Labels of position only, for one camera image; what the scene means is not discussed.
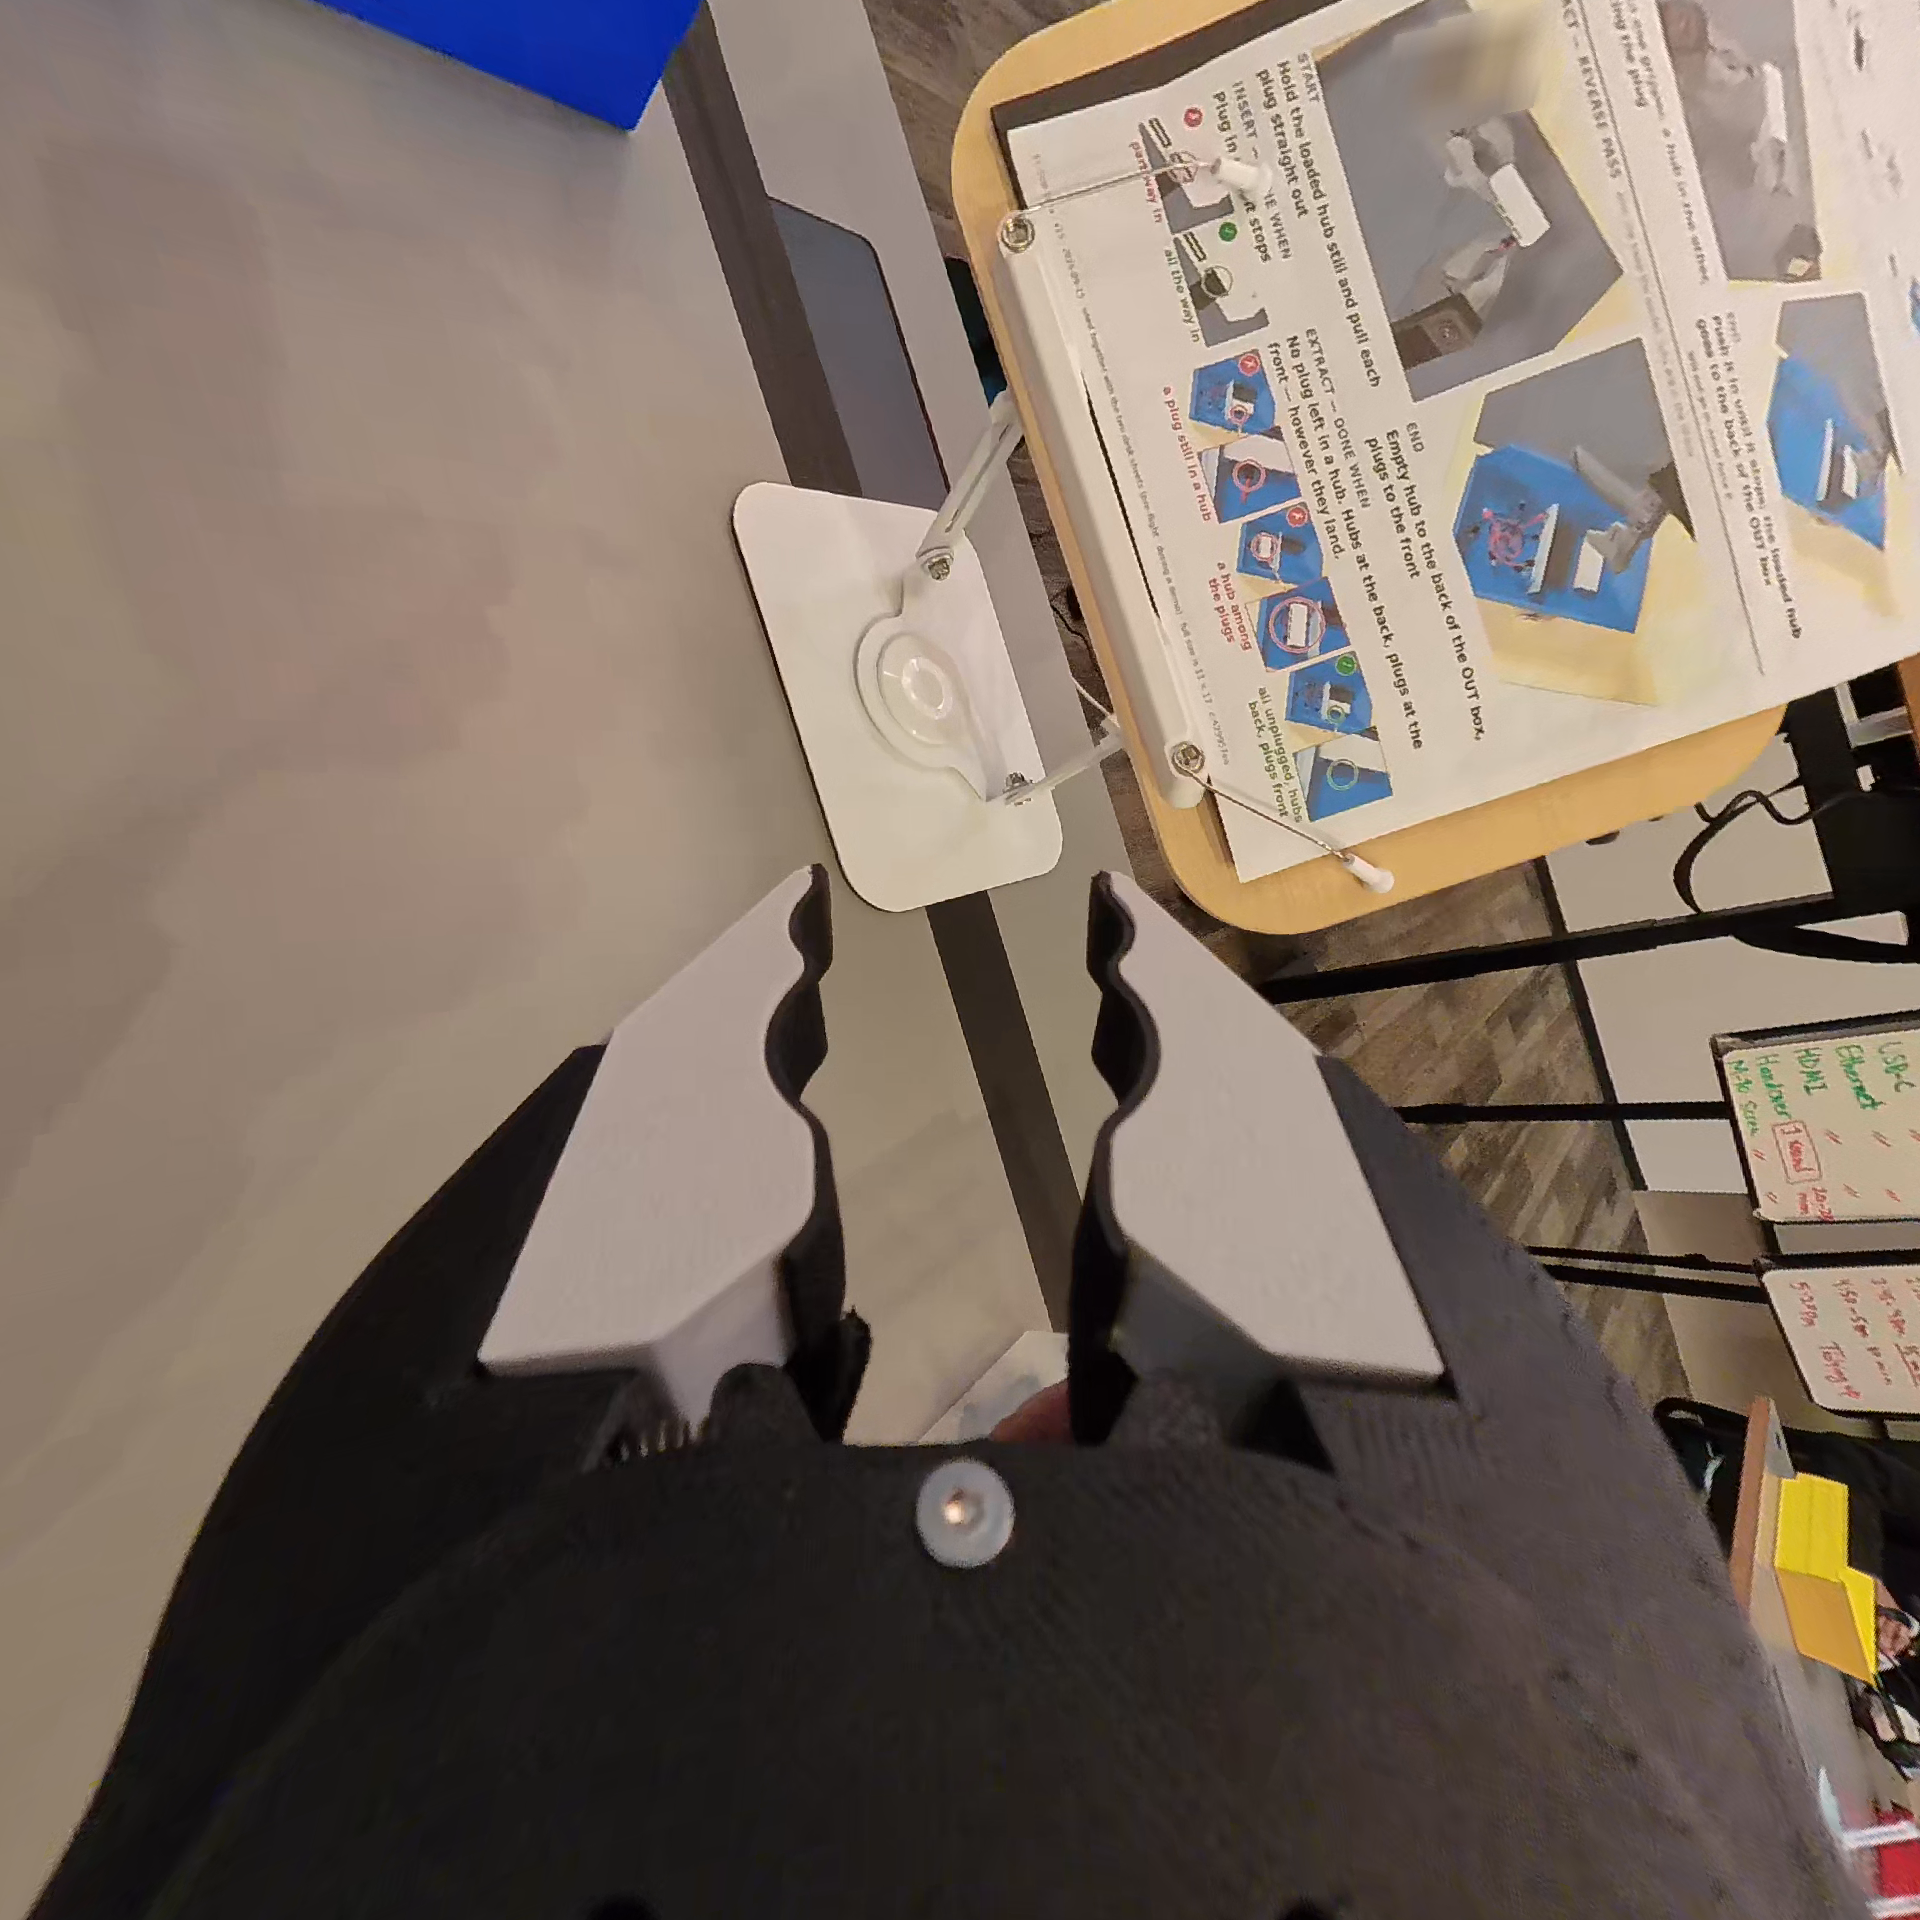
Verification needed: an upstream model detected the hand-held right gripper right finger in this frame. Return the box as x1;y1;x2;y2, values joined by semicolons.
1072;871;1451;1401

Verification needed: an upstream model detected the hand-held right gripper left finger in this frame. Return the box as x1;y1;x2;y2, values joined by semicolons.
481;871;842;1413

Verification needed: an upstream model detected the blue plastic bin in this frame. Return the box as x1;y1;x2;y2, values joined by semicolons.
315;0;710;134

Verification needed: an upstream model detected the small handwritten whiteboard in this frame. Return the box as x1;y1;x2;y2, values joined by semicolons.
1761;1262;1920;1421
1712;1022;1920;1229

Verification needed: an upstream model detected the yellow plastic bin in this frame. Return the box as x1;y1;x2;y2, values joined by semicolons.
1771;1476;1889;1671

